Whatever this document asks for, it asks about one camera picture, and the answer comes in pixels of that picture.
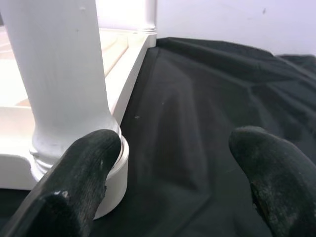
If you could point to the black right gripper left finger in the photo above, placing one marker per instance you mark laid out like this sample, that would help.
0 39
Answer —
74 185

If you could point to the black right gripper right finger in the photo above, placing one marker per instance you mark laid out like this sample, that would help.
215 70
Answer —
276 177

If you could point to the white plastic table leg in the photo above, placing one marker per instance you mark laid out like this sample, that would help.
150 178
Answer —
150 14
59 74

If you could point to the white plastic table top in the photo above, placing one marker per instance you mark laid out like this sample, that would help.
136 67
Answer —
123 69

